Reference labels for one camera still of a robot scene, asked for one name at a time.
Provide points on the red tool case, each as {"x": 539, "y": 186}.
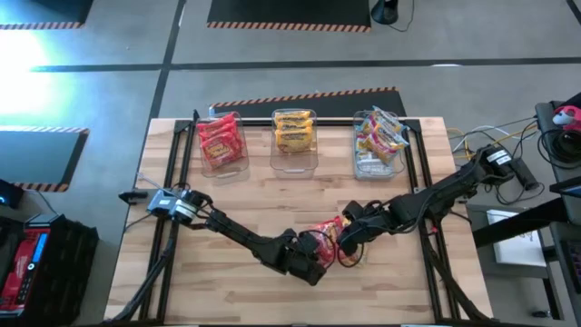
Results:
{"x": 18, "y": 272}

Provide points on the white paper box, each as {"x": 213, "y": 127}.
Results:
{"x": 517, "y": 250}

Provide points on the black hazard-striped floor mat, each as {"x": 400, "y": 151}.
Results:
{"x": 272, "y": 11}
{"x": 45, "y": 11}
{"x": 318, "y": 106}
{"x": 36, "y": 159}

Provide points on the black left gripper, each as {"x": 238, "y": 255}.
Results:
{"x": 299, "y": 268}

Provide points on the small black floor object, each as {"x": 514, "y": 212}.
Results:
{"x": 541, "y": 313}

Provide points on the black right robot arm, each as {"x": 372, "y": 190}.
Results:
{"x": 454, "y": 191}

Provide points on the clear plastic bin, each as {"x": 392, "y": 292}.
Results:
{"x": 227, "y": 170}
{"x": 392, "y": 170}
{"x": 294, "y": 165}

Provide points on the black device with blue light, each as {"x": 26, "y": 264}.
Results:
{"x": 11, "y": 193}

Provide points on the black diagonal bar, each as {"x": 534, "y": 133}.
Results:
{"x": 522, "y": 222}

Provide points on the black side desk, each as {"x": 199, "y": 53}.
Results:
{"x": 544, "y": 118}

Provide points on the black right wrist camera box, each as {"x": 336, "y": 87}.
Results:
{"x": 353, "y": 210}

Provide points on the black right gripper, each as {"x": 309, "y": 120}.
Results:
{"x": 363, "y": 231}

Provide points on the black aluminium table frame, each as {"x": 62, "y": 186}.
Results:
{"x": 256, "y": 123}

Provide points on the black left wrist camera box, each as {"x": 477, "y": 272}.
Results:
{"x": 306, "y": 240}

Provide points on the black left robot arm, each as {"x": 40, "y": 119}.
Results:
{"x": 236, "y": 231}

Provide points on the black stand base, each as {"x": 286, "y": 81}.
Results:
{"x": 385, "y": 11}

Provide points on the pink and white toy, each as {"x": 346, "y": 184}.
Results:
{"x": 567, "y": 117}

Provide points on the black fabric crate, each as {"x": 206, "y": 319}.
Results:
{"x": 72, "y": 263}

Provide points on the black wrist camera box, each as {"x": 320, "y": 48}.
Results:
{"x": 353, "y": 210}
{"x": 306, "y": 240}

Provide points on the dark keyboard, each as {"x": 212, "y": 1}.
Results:
{"x": 573, "y": 263}

